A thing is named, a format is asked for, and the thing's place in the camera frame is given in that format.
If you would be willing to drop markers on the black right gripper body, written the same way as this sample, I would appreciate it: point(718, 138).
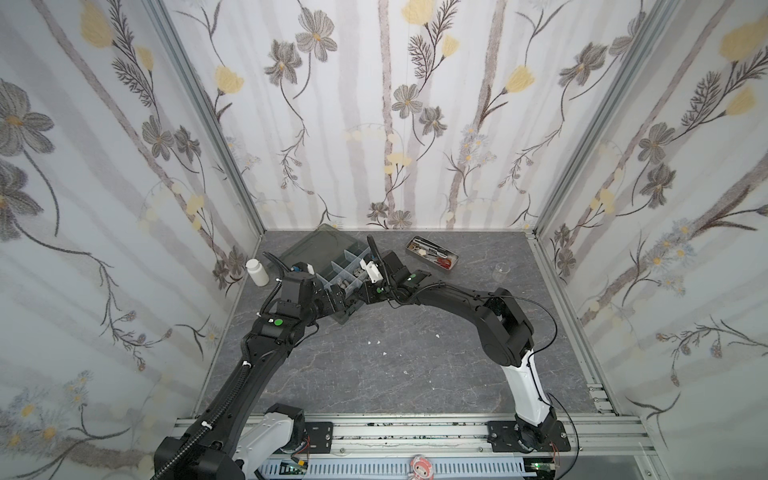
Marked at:
point(380, 287)

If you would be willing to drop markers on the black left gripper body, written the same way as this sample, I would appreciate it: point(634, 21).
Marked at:
point(328, 306)

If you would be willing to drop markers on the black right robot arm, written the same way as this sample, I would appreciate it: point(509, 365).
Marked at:
point(505, 335)

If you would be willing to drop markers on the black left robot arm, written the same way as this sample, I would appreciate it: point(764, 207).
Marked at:
point(217, 446)

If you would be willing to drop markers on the green compartment organizer box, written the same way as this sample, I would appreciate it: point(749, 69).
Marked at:
point(334, 255)

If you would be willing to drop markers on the white plastic bottle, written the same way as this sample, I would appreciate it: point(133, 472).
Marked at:
point(257, 272)

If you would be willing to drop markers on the clear plastic measuring beaker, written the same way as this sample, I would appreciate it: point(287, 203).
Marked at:
point(500, 272)

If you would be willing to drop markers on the pink figurine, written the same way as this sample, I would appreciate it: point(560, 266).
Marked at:
point(421, 468)

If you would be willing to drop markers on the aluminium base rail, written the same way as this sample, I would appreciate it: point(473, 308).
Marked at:
point(362, 446)

